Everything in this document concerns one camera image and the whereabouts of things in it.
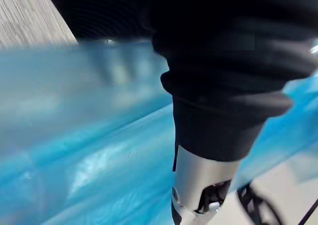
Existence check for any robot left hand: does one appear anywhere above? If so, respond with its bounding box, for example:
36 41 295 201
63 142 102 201
42 0 318 225

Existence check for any blue plastic trash bag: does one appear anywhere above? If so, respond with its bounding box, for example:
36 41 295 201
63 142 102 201
0 40 318 225

